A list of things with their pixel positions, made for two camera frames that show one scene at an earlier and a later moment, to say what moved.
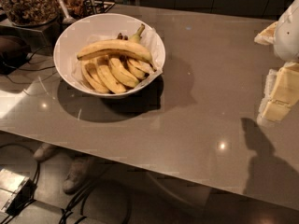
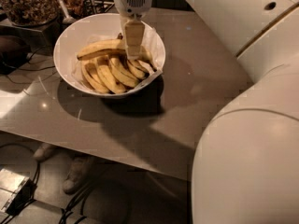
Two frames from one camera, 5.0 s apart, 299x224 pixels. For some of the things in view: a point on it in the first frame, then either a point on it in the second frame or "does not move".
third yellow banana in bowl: (121, 75) does not move
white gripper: (288, 32) to (133, 2)
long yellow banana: (133, 47) does not move
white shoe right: (79, 169) does not move
